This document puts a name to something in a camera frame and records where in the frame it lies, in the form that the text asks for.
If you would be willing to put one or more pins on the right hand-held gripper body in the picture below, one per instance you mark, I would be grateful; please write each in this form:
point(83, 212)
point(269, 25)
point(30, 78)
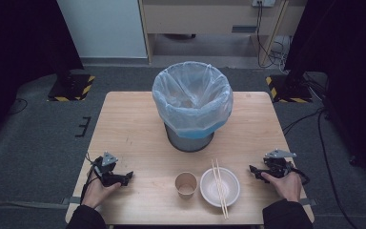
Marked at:
point(279, 165)

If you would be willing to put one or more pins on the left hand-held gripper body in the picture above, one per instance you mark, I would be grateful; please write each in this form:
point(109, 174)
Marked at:
point(107, 174)

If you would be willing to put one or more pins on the wooden chopstick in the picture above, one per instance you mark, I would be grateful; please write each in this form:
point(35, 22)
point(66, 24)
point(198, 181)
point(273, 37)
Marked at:
point(222, 191)
point(219, 191)

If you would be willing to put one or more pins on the white disposable bowl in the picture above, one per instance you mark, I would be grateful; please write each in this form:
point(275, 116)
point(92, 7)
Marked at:
point(210, 188)

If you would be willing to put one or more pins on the grey metal trash bin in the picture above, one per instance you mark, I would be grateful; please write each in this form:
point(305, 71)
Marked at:
point(188, 144)

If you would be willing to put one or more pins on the translucent blue bin bag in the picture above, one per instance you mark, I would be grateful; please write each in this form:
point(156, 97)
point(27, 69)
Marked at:
point(190, 95)

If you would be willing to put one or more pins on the person's left hand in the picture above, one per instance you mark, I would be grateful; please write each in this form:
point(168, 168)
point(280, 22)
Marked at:
point(97, 193)

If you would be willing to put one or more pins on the person's right hand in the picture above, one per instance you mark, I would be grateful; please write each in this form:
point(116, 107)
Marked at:
point(286, 187)

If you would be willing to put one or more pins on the brown paper cup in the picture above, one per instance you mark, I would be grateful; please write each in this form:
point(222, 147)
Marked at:
point(186, 186)

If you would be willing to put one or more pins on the black curtain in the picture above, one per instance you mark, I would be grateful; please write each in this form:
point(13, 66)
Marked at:
point(346, 47)
point(19, 47)

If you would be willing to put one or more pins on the beige wooden cabinet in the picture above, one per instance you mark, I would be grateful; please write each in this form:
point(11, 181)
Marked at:
point(203, 17)

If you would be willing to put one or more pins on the white wall power outlet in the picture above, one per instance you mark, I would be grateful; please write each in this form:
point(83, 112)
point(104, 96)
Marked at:
point(263, 2)

